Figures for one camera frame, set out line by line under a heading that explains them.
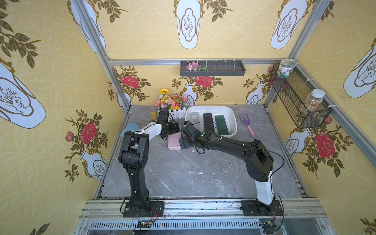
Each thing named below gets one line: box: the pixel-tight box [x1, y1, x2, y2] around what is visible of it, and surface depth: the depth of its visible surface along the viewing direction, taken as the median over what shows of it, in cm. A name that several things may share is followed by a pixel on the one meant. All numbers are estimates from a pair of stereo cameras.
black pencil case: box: [203, 113, 215, 133], surface depth 112 cm
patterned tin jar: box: [276, 58, 298, 79], surface depth 87 cm
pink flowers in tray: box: [185, 61, 209, 71], surface depth 89 cm
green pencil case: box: [214, 115, 230, 136], surface depth 109 cm
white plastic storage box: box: [184, 105, 238, 137], surface depth 113 cm
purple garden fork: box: [238, 113, 256, 138], surface depth 112 cm
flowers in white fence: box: [155, 88, 189, 120], surface depth 105 cm
